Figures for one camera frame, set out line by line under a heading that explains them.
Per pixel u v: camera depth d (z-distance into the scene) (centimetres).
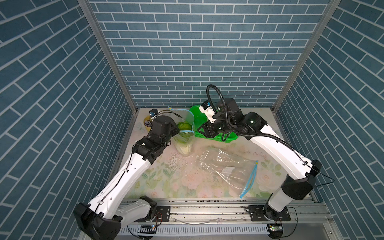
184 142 78
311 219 74
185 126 79
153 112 62
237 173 87
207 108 58
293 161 43
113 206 38
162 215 73
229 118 48
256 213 74
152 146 50
